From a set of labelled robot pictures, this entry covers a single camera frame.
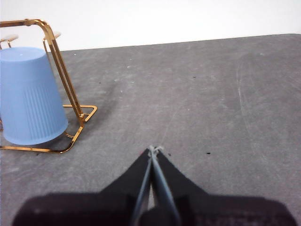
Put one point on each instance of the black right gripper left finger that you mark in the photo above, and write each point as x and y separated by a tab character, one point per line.
94	209

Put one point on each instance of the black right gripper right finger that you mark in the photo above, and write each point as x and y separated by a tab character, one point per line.
223	212

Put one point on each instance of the blue ribbed plastic cup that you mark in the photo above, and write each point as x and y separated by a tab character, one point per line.
30	99

